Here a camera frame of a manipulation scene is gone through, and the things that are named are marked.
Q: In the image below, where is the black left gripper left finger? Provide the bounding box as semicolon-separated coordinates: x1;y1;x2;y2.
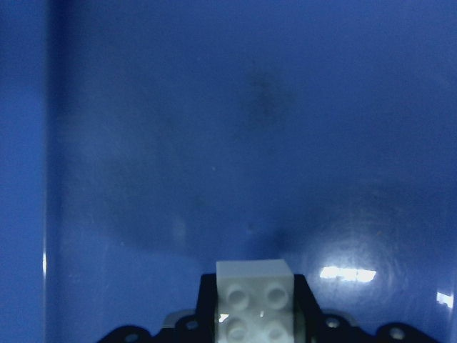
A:
99;274;218;342

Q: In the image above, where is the white block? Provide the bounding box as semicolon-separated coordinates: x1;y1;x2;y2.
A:
215;259;294;342

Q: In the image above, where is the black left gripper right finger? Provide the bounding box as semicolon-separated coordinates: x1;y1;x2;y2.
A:
293;274;436;342

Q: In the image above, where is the blue plastic tray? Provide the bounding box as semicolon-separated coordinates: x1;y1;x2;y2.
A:
1;1;456;342

